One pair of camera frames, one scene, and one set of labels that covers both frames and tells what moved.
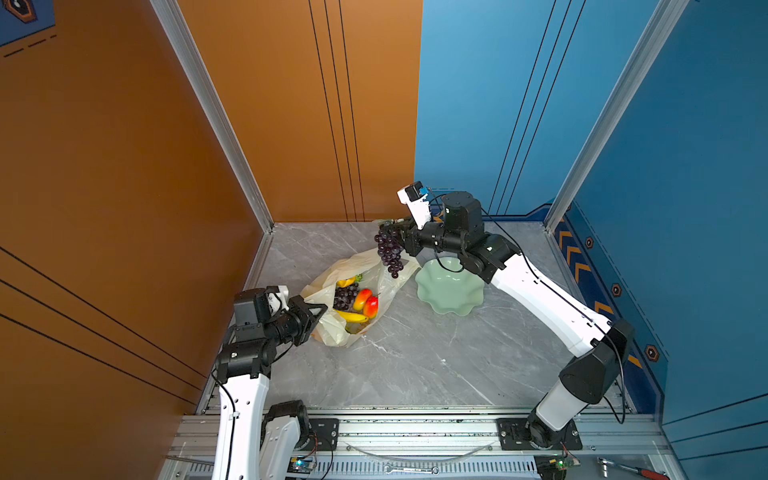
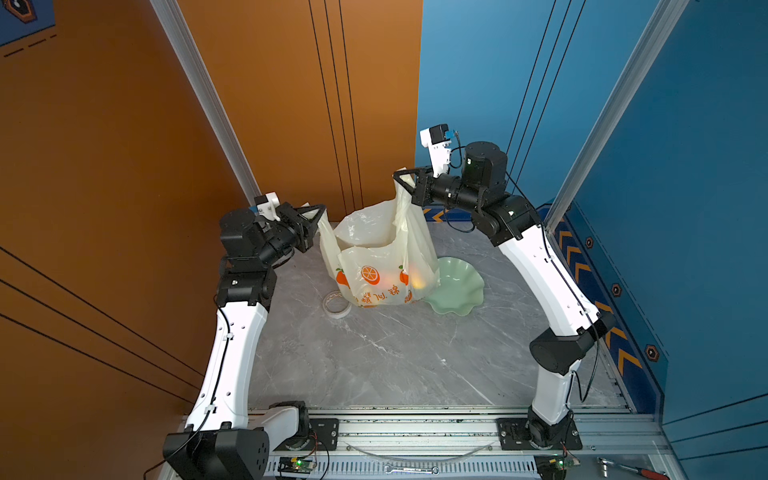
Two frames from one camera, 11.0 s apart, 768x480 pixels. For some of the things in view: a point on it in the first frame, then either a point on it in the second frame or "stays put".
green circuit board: [300, 465] stays put
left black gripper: [307, 321] → [292, 220]
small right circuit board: [551, 467] stays put
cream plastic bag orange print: [330, 329] → [378, 253]
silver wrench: [434, 470] stays put
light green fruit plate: [445, 287] stays put
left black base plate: [324, 434] stays put
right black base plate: [513, 435] stays put
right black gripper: [412, 238] → [423, 191]
